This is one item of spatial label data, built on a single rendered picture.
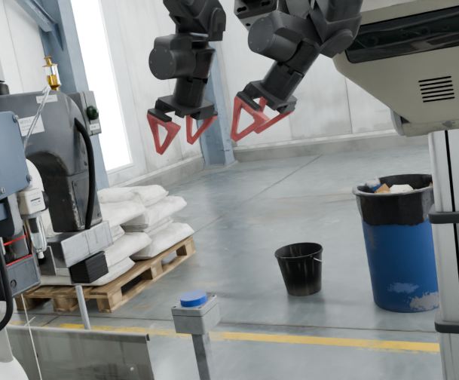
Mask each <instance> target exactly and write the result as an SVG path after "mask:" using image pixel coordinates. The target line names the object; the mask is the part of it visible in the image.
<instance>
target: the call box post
mask: <svg viewBox="0 0 459 380"><path fill-rule="evenodd" d="M191 337H192V341H193V346H194V352H195V357H196V361H197V368H198V373H199V377H200V380H217V377H216V369H215V364H214V360H213V353H212V348H211V344H210V336H209V332H208V333H207V334H206V335H196V334H191Z"/></svg>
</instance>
